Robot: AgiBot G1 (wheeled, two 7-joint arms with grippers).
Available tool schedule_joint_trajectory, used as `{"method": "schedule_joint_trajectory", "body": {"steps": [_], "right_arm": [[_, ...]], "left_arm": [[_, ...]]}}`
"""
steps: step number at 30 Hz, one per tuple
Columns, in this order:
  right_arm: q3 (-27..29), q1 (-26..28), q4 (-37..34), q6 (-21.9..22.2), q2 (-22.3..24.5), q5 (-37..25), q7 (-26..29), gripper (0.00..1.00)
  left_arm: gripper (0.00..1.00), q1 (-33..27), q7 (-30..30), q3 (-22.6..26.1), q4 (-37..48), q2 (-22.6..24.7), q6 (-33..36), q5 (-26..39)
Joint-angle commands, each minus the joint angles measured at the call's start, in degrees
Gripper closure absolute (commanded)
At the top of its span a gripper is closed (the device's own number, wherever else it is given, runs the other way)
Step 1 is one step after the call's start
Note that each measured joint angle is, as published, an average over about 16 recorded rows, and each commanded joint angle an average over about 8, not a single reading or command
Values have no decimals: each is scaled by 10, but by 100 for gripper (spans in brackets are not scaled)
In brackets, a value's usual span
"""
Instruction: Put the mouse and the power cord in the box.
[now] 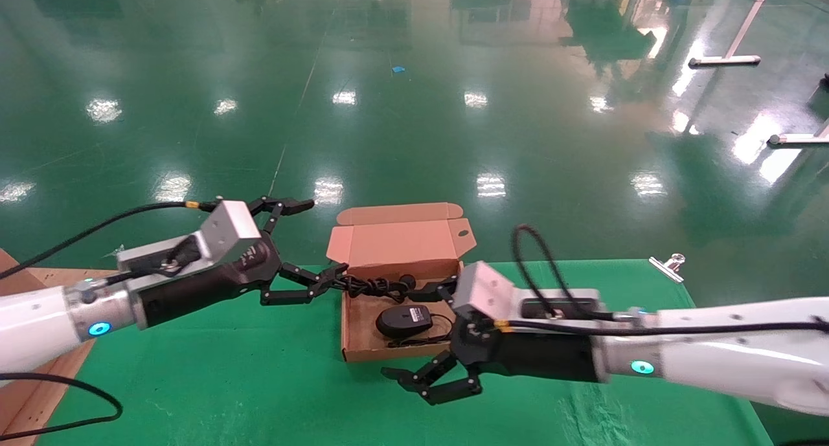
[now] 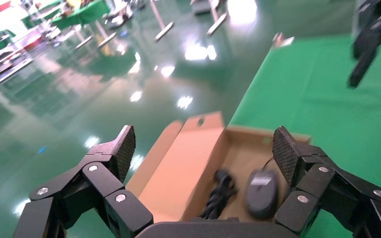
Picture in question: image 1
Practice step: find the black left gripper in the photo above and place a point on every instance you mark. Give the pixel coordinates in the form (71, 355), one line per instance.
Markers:
(194, 290)

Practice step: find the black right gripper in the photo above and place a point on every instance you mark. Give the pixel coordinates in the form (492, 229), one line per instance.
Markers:
(537, 358)

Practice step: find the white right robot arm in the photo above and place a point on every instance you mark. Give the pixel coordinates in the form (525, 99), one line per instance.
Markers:
(725, 362)

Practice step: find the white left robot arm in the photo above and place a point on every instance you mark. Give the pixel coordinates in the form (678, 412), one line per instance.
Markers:
(39, 323)

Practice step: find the open flat cardboard box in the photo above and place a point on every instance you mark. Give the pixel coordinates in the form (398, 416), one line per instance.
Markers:
(401, 242)

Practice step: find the green table cloth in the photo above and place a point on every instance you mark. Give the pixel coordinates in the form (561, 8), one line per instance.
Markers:
(259, 381)

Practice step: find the clear plastic floor scrap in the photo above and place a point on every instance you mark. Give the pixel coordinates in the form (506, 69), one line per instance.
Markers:
(118, 249)

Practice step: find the silver binder clip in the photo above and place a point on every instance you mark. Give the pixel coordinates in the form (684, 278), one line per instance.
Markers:
(667, 268)

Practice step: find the white metal floor stand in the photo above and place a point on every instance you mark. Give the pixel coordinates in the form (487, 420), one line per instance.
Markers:
(725, 60)
(800, 138)

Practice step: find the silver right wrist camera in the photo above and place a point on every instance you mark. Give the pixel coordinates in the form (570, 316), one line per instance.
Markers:
(486, 290)

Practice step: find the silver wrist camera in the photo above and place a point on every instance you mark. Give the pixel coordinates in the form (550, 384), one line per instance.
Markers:
(486, 290)
(230, 232)

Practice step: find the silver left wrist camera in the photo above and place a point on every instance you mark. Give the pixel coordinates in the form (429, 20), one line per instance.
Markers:
(230, 232)

